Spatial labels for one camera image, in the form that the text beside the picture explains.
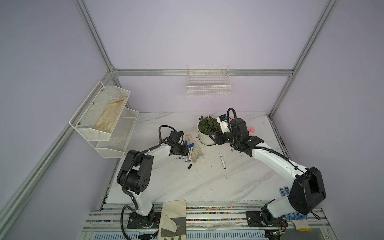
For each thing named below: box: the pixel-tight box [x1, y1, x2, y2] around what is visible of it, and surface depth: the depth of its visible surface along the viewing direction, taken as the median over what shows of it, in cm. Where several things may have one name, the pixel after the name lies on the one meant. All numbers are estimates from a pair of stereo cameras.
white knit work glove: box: [184, 134, 205, 163], surface depth 103 cm
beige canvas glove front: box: [158, 199, 187, 240], surface depth 73 cm
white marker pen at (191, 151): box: [188, 142, 195, 162], surface depth 100 cm
